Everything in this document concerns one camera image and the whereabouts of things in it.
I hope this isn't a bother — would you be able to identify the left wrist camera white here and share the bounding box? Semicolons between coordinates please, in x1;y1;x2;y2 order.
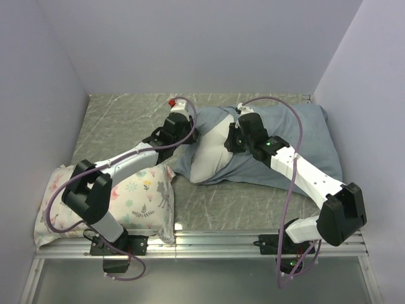
168;99;194;120

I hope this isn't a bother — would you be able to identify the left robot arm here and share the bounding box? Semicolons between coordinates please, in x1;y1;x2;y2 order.
61;112;197;255

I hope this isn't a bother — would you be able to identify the striped blue grey pillowcase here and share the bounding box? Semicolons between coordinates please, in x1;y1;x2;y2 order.
172;104;343;198

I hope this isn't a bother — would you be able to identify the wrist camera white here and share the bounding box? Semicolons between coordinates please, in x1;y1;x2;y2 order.
168;99;194;120
237;103;254;116

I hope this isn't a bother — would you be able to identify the white pillow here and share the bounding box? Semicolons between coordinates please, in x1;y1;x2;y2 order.
190;114;234;184

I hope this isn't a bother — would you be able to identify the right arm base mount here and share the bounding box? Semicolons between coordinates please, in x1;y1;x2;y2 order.
253;233;311;275

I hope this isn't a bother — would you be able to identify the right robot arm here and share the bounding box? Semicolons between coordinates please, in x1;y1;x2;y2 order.
224;112;367;253

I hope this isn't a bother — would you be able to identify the floral patterned pillow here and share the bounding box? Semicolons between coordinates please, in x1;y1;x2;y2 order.
34;164;175;248

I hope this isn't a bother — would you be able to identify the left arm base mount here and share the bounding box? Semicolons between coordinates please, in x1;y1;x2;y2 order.
83;229;149;281

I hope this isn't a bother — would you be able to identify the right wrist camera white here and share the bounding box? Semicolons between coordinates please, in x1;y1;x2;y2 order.
237;103;254;116

